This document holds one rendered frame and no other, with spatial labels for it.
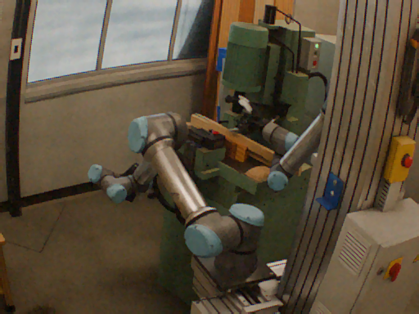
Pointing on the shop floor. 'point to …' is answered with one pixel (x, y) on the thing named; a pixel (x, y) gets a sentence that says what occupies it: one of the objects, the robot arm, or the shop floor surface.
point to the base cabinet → (165, 277)
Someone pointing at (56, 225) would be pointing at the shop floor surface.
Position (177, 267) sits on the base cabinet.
